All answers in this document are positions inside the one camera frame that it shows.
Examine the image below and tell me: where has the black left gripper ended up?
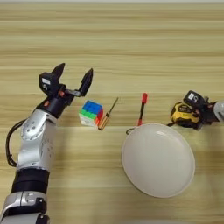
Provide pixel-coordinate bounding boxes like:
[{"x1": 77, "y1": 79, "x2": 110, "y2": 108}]
[{"x1": 35, "y1": 62, "x2": 95, "y2": 120}]

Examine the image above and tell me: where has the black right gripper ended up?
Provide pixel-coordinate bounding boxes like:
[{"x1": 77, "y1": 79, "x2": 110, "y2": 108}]
[{"x1": 185, "y1": 95, "x2": 221, "y2": 131}]

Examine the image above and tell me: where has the yellow tape measure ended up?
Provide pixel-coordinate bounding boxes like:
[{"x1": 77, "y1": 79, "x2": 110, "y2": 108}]
[{"x1": 125, "y1": 101, "x2": 203, "y2": 136}]

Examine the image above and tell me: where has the colourful puzzle cube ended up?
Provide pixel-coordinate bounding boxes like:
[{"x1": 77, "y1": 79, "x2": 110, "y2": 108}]
[{"x1": 78, "y1": 100, "x2": 105, "y2": 129}]

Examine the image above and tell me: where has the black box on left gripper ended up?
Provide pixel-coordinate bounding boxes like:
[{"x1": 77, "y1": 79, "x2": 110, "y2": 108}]
[{"x1": 38, "y1": 72, "x2": 61, "y2": 97}]

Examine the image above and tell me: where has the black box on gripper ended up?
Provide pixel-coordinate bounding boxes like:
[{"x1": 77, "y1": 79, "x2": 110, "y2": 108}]
[
  {"x1": 38, "y1": 72, "x2": 61, "y2": 97},
  {"x1": 182, "y1": 89, "x2": 207, "y2": 109}
]

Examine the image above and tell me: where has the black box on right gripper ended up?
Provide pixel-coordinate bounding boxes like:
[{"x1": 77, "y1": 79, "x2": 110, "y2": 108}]
[{"x1": 182, "y1": 89, "x2": 207, "y2": 109}]

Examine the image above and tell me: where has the white round plate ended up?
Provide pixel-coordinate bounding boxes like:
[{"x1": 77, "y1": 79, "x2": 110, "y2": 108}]
[{"x1": 121, "y1": 122, "x2": 196, "y2": 199}]

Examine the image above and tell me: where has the red and black marker pen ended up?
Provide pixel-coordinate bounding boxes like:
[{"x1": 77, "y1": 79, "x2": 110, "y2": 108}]
[{"x1": 137, "y1": 93, "x2": 149, "y2": 127}]

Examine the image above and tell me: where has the wooden handle screwdriver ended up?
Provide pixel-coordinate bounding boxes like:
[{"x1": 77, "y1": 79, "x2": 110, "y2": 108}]
[{"x1": 97, "y1": 96, "x2": 120, "y2": 131}]

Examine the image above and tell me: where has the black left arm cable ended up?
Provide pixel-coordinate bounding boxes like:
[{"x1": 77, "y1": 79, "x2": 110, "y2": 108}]
[{"x1": 5, "y1": 118, "x2": 28, "y2": 168}]

